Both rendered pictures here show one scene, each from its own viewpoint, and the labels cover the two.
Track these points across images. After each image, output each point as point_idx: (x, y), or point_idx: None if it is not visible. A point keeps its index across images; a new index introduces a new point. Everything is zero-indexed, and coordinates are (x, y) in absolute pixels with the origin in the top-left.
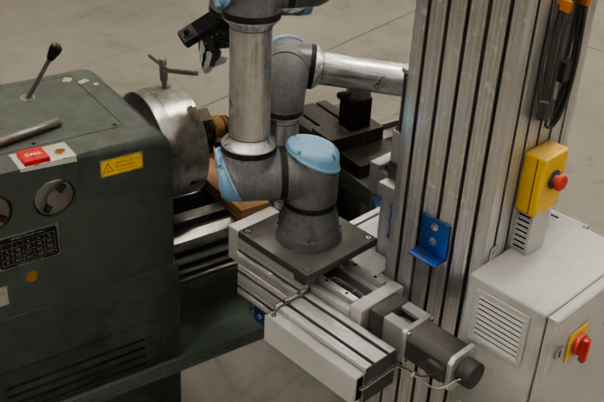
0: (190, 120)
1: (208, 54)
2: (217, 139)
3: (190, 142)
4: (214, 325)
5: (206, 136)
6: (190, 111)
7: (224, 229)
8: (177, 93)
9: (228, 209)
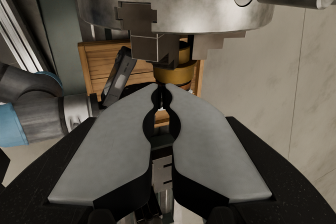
0: None
1: (120, 162)
2: (130, 57)
3: None
4: None
5: (94, 24)
6: (145, 11)
7: (78, 21)
8: (205, 6)
9: (105, 40)
